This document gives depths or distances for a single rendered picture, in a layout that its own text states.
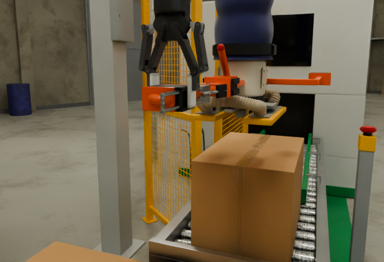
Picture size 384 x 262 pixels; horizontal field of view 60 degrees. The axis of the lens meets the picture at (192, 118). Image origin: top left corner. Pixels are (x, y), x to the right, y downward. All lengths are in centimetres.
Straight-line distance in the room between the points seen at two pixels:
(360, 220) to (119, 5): 177
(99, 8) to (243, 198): 148
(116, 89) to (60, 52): 842
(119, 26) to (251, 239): 144
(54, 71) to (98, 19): 830
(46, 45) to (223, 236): 943
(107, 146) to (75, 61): 857
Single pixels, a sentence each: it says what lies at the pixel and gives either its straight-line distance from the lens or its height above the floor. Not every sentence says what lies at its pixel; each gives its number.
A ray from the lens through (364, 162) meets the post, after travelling 176.
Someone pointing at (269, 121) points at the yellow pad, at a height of 115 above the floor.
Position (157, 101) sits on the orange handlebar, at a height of 126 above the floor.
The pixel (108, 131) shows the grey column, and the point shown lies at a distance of 225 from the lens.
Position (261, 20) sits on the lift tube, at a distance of 120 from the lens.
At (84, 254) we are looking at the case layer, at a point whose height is 54.
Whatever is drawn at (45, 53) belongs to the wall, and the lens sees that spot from 1041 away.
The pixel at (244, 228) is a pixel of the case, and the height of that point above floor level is 70.
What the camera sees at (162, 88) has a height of 129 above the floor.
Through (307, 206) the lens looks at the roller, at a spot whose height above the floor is 54.
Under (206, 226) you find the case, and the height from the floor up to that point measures 68.
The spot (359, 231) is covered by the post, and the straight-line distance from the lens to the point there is 188.
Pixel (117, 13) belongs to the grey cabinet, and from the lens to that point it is 215.
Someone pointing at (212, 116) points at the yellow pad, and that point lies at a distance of 114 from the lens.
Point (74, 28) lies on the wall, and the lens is 1081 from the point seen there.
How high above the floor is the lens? 134
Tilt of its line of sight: 10 degrees down
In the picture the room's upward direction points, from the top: straight up
